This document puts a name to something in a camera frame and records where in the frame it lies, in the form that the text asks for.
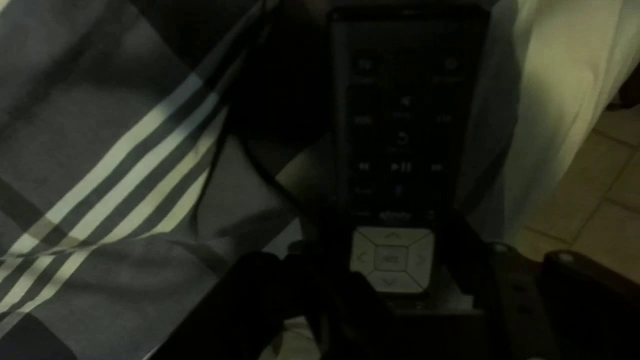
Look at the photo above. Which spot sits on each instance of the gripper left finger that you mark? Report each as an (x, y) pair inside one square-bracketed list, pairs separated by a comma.
[(280, 305)]

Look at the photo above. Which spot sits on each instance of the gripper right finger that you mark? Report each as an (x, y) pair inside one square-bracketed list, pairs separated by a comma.
[(550, 310)]

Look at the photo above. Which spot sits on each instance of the white bed sheet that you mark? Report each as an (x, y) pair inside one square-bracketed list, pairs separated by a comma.
[(550, 100)]

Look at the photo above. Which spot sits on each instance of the grey striped bed cover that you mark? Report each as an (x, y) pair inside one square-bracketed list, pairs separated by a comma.
[(110, 165)]

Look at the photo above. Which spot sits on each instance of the black remote control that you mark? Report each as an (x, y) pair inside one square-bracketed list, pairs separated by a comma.
[(400, 130)]

